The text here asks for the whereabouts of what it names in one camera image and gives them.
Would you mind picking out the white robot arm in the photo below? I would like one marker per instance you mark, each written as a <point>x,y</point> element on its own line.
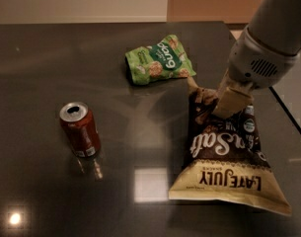
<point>277,24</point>

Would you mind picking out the green snack bag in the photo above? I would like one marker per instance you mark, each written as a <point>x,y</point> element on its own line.
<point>164,60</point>

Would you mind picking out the brown Late July chip bag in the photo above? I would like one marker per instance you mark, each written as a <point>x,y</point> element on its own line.
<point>224,159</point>

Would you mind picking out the red soda can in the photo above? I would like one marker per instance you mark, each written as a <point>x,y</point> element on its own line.
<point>78,123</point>

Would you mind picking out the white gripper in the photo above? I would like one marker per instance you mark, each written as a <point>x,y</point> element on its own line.
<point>255,62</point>

